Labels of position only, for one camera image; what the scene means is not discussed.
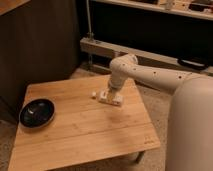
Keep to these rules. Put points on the black ceramic bowl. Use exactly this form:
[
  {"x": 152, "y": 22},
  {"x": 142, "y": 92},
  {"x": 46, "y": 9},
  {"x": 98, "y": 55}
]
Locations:
[{"x": 37, "y": 113}]

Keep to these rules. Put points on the black handle object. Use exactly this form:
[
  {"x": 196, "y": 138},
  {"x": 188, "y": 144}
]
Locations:
[{"x": 192, "y": 65}]

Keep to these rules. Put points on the wooden shelf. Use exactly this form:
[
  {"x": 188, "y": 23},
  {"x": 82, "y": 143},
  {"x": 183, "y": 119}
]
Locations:
[{"x": 176, "y": 7}]

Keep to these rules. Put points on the grey metal beam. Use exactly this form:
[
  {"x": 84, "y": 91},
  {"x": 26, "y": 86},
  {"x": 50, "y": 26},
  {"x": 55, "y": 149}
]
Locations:
[{"x": 110, "y": 50}]

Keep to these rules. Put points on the wooden table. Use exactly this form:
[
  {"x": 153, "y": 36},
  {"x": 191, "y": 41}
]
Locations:
[{"x": 83, "y": 130}]

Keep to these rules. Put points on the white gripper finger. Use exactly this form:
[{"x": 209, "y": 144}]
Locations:
[
  {"x": 117, "y": 97},
  {"x": 107, "y": 95}
]

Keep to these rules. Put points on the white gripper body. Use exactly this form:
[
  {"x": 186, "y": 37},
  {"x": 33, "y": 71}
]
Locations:
[{"x": 114, "y": 88}]

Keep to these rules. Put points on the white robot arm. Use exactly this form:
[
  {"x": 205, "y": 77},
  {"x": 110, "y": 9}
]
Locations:
[{"x": 190, "y": 120}]

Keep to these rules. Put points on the metal vertical pole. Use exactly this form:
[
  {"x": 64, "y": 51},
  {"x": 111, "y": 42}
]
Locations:
[{"x": 90, "y": 32}]

